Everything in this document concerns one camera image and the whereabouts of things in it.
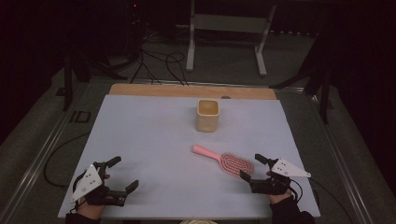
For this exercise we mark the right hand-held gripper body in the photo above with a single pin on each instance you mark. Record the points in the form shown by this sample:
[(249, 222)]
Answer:
[(288, 169)]

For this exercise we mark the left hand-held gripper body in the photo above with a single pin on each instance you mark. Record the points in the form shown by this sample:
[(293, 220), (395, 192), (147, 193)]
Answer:
[(88, 183)]

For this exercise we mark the pink hairbrush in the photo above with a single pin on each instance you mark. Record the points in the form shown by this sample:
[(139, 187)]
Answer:
[(235, 163)]

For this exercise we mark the cream square cup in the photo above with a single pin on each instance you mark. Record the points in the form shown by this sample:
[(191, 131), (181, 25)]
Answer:
[(207, 121)]

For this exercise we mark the person's left hand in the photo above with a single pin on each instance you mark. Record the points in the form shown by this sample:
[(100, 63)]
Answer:
[(90, 211)]

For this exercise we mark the person's right hand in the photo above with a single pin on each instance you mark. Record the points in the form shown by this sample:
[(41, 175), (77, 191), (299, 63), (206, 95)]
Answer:
[(280, 198)]

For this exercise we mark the pale blue table mat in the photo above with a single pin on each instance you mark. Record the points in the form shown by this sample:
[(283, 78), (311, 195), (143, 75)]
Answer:
[(155, 149)]

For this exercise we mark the wooden table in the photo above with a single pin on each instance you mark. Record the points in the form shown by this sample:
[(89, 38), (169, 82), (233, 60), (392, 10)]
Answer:
[(174, 90)]

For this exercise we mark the black metal stand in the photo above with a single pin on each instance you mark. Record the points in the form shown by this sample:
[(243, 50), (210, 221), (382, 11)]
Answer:
[(320, 81), (74, 74)]

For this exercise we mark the white metal stand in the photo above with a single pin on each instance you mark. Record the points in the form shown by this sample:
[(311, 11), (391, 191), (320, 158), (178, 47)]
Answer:
[(230, 23)]

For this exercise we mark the black rectangular floor bracket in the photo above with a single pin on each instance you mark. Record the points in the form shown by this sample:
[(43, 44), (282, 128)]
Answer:
[(80, 116)]

